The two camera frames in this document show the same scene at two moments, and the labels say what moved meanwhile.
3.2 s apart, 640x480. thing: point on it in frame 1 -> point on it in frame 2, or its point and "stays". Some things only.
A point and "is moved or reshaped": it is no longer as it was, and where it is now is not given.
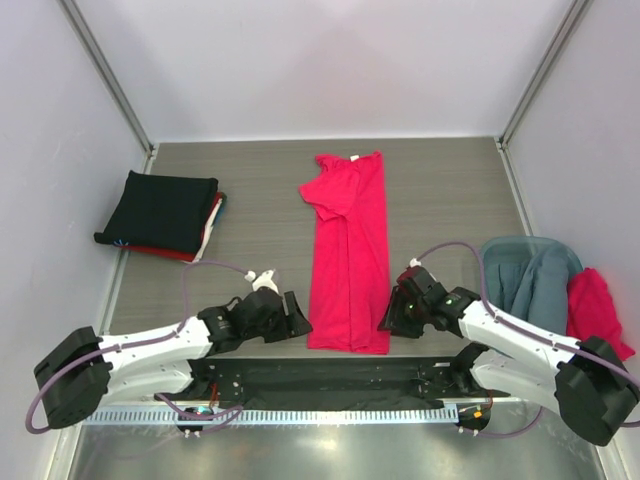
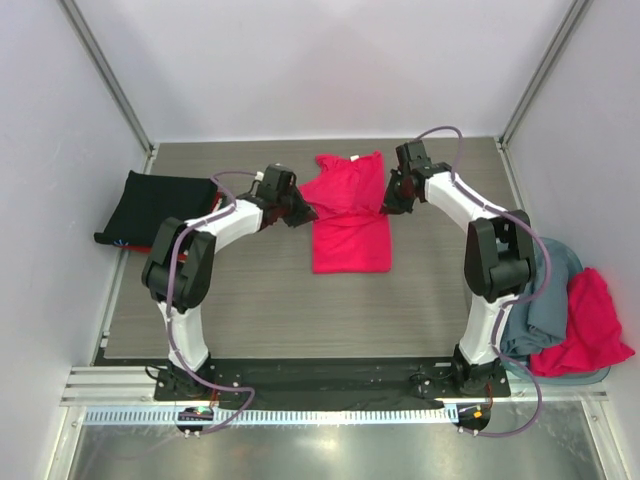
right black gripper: (394, 317) -> (391, 204)
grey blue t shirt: (534, 288) stays
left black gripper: (292, 324) -> (303, 212)
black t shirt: (161, 212) stays
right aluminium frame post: (570, 23) stays
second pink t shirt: (590, 311) stays
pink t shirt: (349, 301) is moved or reshaped
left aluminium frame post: (109, 74) stays
